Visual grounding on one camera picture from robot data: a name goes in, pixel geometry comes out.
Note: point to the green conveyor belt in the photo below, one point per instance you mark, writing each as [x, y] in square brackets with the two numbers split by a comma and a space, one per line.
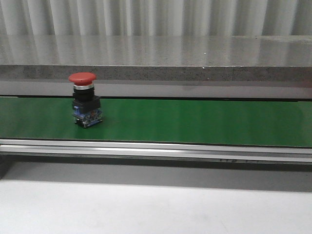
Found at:
[265, 123]

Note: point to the white pleated curtain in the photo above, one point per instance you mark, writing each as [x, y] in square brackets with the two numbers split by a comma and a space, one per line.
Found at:
[156, 17]

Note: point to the grey stone counter slab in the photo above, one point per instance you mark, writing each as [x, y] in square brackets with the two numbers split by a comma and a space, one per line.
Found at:
[158, 58]

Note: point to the aluminium conveyor front rail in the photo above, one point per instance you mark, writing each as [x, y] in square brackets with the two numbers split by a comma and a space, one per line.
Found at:
[136, 150]

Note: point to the white conveyor rear rail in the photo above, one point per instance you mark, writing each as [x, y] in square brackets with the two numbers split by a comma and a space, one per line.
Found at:
[165, 89]

